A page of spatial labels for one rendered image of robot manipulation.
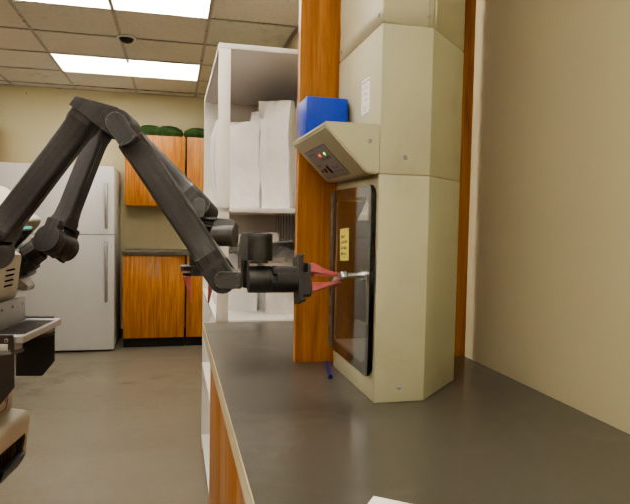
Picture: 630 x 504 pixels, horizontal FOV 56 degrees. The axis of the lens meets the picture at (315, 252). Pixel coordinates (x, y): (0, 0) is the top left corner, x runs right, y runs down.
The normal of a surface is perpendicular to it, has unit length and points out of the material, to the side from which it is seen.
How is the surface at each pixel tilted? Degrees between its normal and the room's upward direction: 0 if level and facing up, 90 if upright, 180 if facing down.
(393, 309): 90
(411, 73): 90
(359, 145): 90
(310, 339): 90
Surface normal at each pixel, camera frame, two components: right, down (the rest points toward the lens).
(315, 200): 0.23, 0.06
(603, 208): -0.97, 0.00
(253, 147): 0.07, -0.08
